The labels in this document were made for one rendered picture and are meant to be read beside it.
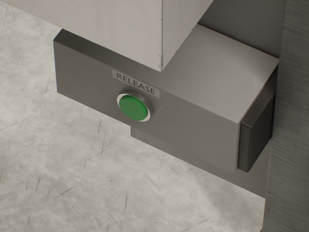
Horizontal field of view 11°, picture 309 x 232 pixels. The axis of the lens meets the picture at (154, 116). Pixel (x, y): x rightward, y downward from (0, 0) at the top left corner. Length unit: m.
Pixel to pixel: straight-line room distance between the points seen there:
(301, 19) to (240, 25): 0.13
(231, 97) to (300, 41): 0.10
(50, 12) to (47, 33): 1.75
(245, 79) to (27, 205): 1.39
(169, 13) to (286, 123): 0.27
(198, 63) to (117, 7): 0.24
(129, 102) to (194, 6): 0.22
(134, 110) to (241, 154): 0.11
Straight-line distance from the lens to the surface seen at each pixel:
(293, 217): 1.58
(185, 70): 1.45
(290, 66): 1.40
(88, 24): 1.27
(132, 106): 1.47
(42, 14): 1.30
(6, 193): 2.82
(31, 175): 2.84
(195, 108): 1.43
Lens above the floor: 2.32
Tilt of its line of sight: 53 degrees down
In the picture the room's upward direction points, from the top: straight up
